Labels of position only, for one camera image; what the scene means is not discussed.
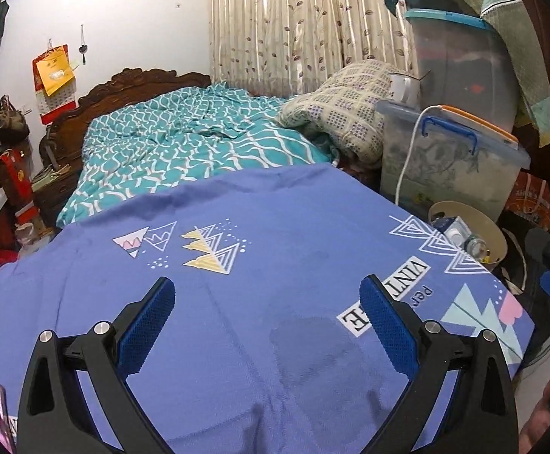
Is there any stack of papers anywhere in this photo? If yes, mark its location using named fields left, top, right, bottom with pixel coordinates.
left=31, top=165, right=72, bottom=190

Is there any clear plastic bottle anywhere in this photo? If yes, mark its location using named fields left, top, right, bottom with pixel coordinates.
left=464, top=234, right=488, bottom=261

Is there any light patchwork cloth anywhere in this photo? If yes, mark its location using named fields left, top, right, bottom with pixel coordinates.
left=480, top=0, right=550, bottom=147

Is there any beige patterned blanket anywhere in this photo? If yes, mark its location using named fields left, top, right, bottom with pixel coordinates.
left=275, top=59, right=396, bottom=166

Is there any brown handbag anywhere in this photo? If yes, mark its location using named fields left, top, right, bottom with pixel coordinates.
left=0, top=95, right=31, bottom=145

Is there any beige leaf print curtain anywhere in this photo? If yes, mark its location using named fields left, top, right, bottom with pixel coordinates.
left=208, top=0, right=420, bottom=100

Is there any teal patterned quilt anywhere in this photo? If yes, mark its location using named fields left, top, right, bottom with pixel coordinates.
left=56, top=82, right=337, bottom=229

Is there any white enamel mug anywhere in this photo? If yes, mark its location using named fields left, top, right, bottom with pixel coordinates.
left=387, top=72, right=421, bottom=107

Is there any clear storage box orange lid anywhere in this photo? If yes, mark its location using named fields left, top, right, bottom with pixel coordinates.
left=375, top=99, right=531, bottom=223

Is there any blue printed bedsheet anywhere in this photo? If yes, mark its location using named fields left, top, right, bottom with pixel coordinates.
left=0, top=163, right=538, bottom=454

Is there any blue white carton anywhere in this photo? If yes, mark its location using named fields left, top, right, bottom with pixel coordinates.
left=433, top=216, right=471, bottom=249

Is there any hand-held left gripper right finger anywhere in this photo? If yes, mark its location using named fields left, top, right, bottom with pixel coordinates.
left=359, top=274, right=519, bottom=454

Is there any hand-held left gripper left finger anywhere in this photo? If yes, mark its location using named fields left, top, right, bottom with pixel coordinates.
left=17, top=275, right=176, bottom=454

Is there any red yellow wall calendar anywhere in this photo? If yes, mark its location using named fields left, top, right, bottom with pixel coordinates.
left=32, top=44, right=77, bottom=126

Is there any carved wooden headboard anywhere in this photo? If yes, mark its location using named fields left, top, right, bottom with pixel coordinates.
left=39, top=67, right=212, bottom=228

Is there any beige round trash bin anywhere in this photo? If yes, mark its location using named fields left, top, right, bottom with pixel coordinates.
left=427, top=201, right=508, bottom=270

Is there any large storage box blue lid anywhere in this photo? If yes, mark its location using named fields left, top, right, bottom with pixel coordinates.
left=404, top=8, right=521, bottom=133

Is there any person's right hand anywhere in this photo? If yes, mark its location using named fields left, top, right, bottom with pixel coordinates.
left=519, top=373, right=550, bottom=454

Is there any white cable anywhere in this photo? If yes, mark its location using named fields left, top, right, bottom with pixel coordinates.
left=394, top=105, right=446, bottom=206

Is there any red gift box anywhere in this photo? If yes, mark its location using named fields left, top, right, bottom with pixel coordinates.
left=0, top=149, right=34, bottom=209

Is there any orange red bag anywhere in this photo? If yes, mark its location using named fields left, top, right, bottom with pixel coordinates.
left=504, top=170, right=550, bottom=232

